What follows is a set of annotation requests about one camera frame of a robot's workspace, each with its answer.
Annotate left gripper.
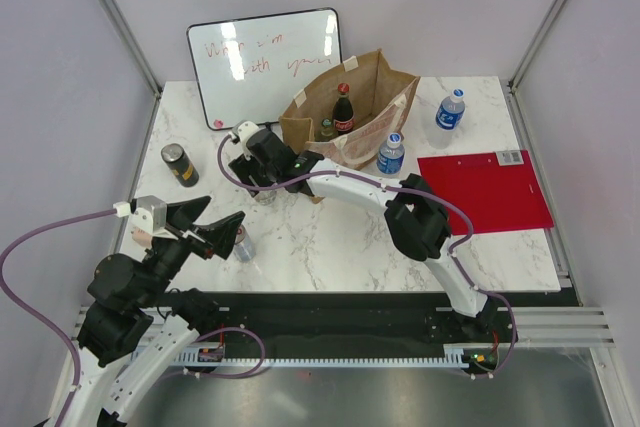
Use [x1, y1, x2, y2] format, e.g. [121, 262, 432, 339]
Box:
[139, 194, 245, 306]

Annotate clear soda water bottle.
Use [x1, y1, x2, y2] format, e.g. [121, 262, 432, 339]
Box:
[254, 190, 277, 206]

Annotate Coca-Cola glass bottle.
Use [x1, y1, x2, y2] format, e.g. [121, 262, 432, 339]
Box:
[332, 83, 354, 135]

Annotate brown canvas tote bag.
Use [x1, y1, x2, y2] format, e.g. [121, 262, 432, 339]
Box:
[279, 50, 420, 170]

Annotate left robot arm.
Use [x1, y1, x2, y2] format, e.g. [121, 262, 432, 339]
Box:
[45, 196, 245, 426]

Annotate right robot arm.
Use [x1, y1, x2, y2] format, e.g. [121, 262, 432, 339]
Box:
[221, 121, 497, 341]

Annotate silver beverage can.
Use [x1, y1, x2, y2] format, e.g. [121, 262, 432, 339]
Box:
[233, 225, 256, 263]

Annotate black and yellow can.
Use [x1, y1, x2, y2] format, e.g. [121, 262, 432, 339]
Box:
[161, 143, 199, 188]

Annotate white dry-erase board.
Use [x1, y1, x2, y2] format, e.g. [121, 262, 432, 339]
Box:
[186, 7, 342, 131]

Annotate blue-label water bottle near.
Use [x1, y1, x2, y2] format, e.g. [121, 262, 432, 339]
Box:
[376, 132, 405, 176]

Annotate blue-label water bottle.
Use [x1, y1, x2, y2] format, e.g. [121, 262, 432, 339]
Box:
[430, 88, 466, 149]
[376, 132, 405, 176]

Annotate blue-label water bottle far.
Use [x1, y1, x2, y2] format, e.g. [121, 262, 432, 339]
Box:
[430, 88, 466, 149]

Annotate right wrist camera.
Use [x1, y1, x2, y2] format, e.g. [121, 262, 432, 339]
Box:
[230, 120, 263, 155]

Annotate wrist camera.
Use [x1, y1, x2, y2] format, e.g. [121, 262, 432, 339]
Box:
[230, 120, 263, 155]
[113, 196, 173, 238]

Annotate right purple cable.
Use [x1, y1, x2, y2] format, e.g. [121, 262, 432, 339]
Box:
[217, 134, 521, 381]

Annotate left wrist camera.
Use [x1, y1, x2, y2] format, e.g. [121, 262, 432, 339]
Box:
[113, 196, 173, 238]

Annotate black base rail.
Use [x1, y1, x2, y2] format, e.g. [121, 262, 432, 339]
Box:
[149, 288, 519, 363]

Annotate white cable duct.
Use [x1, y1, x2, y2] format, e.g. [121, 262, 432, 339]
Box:
[151, 345, 499, 372]

